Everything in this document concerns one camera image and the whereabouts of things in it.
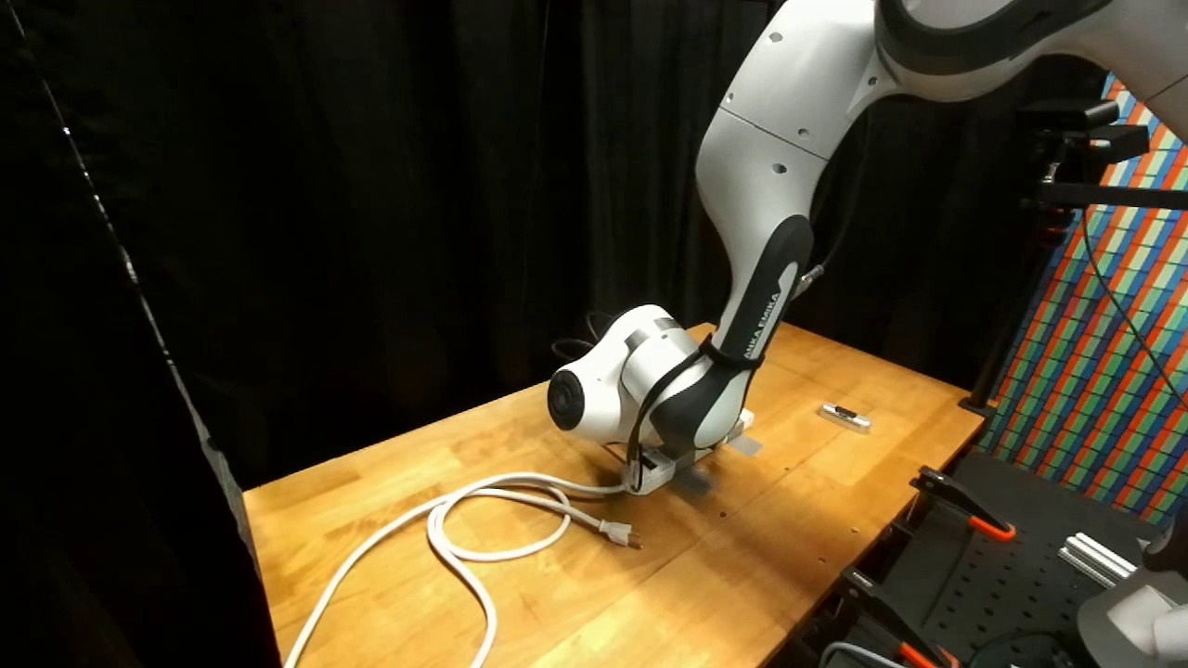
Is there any orange handled clamp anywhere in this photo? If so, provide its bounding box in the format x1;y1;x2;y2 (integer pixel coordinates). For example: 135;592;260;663
910;468;1016;545
841;571;963;668

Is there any black curtain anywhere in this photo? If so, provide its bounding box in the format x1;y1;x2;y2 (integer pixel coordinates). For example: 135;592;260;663
0;0;1135;668

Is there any colourful checkered board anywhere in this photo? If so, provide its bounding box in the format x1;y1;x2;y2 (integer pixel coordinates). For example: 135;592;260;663
979;71;1188;529

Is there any white power strip cable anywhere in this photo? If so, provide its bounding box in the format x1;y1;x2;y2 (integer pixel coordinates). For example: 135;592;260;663
278;468;645;668

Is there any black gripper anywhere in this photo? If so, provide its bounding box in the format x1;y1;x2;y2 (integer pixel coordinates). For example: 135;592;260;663
629;446;705;465

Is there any black side table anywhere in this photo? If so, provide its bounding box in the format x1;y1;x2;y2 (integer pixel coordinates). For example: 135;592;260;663
773;451;1185;668

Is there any silver aluminium bar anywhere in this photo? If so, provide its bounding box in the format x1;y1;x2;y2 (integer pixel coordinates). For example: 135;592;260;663
1057;529;1135;586

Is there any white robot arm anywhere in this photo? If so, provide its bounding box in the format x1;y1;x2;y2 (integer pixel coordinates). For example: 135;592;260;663
544;0;1188;492

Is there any black camera on stand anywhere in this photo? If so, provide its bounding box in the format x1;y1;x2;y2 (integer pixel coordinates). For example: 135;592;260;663
1020;100;1188;215

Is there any white power strip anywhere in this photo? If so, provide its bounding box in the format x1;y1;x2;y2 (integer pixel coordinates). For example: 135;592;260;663
625;457;678;496

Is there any white grey object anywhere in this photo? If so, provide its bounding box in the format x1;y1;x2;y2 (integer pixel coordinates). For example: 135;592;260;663
1077;571;1188;668

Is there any small silver metal device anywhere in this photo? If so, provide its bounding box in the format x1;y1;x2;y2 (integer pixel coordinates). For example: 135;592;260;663
818;399;871;431

